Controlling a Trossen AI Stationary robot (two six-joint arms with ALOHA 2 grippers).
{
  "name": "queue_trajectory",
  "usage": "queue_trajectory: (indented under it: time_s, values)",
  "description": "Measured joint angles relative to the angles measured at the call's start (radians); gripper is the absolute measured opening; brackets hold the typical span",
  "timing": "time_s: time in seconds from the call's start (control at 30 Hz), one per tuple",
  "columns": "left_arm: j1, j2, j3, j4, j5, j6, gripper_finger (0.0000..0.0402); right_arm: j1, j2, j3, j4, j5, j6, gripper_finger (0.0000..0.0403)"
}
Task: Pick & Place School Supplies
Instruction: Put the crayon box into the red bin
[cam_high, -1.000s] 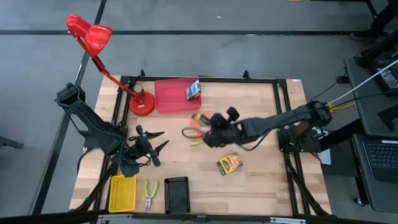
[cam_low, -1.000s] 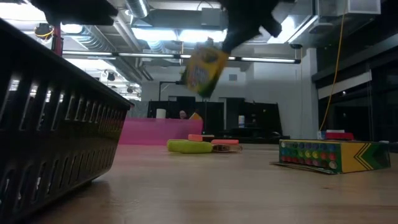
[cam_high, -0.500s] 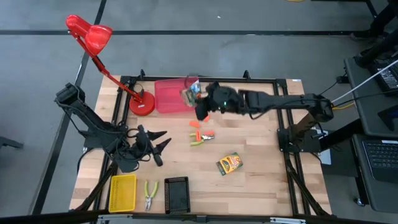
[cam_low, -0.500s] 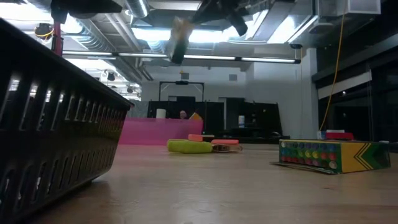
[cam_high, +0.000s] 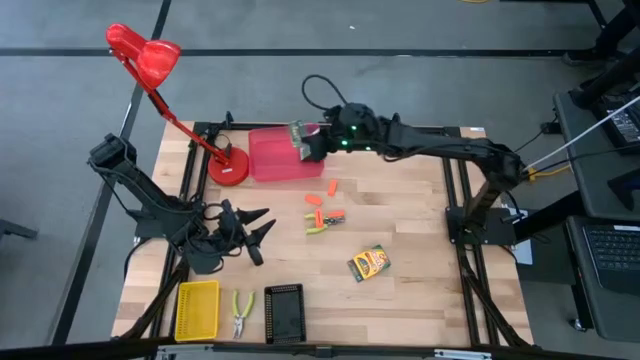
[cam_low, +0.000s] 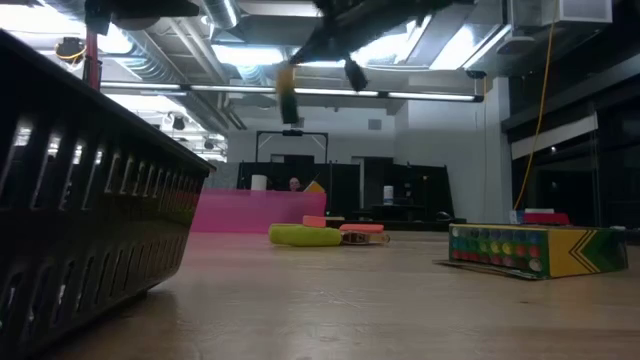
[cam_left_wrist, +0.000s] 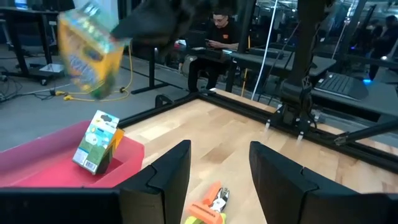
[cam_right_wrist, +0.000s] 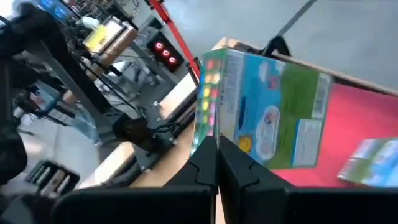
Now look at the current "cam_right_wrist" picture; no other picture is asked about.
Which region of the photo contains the watercolor paint box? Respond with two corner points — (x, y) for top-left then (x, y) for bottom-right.
(337, 136), (398, 188)
(189, 48), (333, 170)

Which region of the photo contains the black table clamp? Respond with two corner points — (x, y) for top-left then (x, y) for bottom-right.
(262, 35), (292, 57)

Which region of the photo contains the black device with red lights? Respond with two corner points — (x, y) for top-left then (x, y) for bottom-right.
(146, 30), (185, 74)

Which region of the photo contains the grey metal frame post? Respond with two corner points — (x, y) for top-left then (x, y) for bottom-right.
(39, 37), (114, 114)

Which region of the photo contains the pink flat sheet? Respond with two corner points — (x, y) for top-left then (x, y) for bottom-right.
(270, 82), (398, 187)

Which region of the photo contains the red metal bar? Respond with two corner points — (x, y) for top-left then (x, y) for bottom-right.
(149, 0), (201, 78)

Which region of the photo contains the blue lit monitor screen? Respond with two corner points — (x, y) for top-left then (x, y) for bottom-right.
(37, 0), (75, 20)

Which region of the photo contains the black tray with white items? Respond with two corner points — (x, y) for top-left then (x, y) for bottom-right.
(24, 160), (81, 198)

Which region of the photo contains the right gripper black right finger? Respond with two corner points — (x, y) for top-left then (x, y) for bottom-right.
(219, 136), (398, 224)

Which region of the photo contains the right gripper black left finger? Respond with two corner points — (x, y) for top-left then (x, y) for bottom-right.
(51, 136), (218, 224)

